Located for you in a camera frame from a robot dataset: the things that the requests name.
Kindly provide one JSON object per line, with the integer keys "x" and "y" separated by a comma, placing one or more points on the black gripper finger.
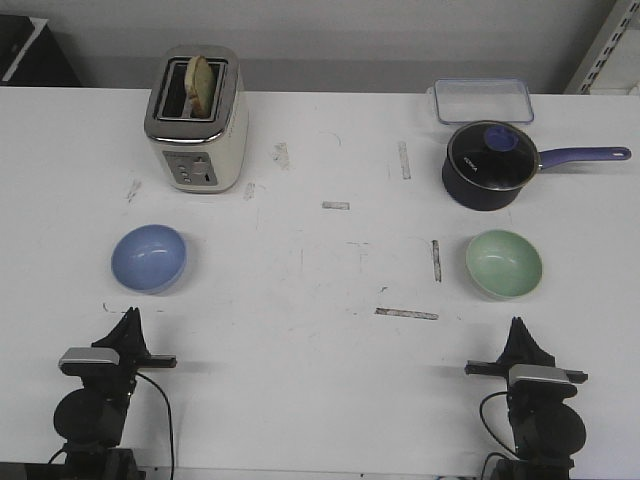
{"x": 126, "y": 338}
{"x": 521, "y": 348}

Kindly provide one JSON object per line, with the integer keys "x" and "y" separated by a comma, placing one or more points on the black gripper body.
{"x": 122, "y": 381}
{"x": 534, "y": 389}

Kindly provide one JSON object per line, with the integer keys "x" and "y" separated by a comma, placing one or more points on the blue bowl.
{"x": 149, "y": 259}

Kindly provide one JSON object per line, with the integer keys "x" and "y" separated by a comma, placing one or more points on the green bowl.
{"x": 503, "y": 264}

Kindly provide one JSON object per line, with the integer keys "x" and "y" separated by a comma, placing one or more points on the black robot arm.
{"x": 91, "y": 419}
{"x": 546, "y": 431}

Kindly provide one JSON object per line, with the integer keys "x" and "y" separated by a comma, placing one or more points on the dark blue saucepan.
{"x": 481, "y": 199}

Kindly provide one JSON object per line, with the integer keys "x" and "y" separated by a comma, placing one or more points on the glass pot lid purple knob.
{"x": 493, "y": 155}

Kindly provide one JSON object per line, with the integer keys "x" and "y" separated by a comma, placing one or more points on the cream and chrome toaster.
{"x": 199, "y": 155}

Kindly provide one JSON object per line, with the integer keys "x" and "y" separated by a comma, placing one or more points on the clear plastic food container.
{"x": 465, "y": 100}

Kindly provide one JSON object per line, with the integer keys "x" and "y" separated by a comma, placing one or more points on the slice of toast bread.
{"x": 199, "y": 86}

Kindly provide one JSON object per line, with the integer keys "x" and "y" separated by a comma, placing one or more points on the black box in corner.
{"x": 31, "y": 55}

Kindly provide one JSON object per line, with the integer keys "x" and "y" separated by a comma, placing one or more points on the white metal shelf rail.
{"x": 611, "y": 64}

